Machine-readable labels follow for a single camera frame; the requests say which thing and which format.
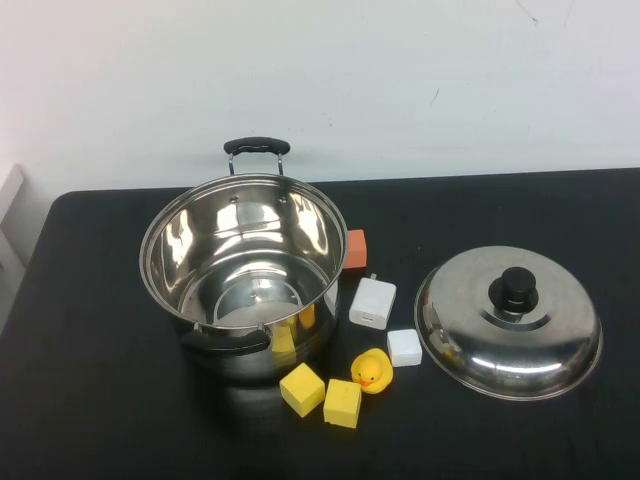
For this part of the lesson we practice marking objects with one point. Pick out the steel lid with black knob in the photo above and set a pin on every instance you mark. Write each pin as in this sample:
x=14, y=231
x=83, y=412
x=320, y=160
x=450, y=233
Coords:
x=500, y=350

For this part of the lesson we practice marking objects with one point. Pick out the orange block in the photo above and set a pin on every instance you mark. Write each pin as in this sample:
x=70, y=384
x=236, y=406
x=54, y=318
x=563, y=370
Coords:
x=356, y=250

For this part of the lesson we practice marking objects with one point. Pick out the white usb charger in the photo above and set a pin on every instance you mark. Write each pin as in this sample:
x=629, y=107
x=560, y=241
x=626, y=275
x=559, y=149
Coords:
x=370, y=300

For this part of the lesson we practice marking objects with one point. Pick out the white foam cube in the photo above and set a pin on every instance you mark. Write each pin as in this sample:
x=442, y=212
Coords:
x=404, y=347

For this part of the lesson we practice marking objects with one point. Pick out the yellow rubber duck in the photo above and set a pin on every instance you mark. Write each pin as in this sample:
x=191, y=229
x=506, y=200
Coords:
x=370, y=372

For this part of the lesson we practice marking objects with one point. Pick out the yellow foam cube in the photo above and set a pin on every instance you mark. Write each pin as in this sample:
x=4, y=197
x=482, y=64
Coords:
x=342, y=402
x=300, y=390

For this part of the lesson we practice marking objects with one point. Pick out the white desk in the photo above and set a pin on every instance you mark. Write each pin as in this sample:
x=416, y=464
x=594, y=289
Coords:
x=10, y=225

